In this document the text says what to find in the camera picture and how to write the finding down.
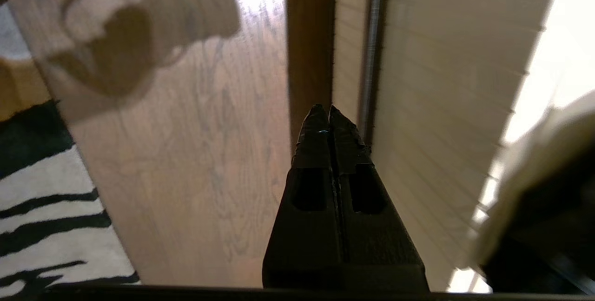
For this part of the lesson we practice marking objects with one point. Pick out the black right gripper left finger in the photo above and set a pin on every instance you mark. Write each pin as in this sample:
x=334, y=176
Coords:
x=307, y=226

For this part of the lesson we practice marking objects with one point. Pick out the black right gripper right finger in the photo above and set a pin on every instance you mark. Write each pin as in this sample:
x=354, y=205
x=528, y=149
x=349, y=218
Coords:
x=376, y=240

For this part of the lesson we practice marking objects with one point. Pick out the blurred cream and black object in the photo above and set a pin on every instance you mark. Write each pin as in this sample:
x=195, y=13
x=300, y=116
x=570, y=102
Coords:
x=571, y=36

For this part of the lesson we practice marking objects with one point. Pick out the zebra striped rug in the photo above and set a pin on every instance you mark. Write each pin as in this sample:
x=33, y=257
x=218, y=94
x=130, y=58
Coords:
x=42, y=184

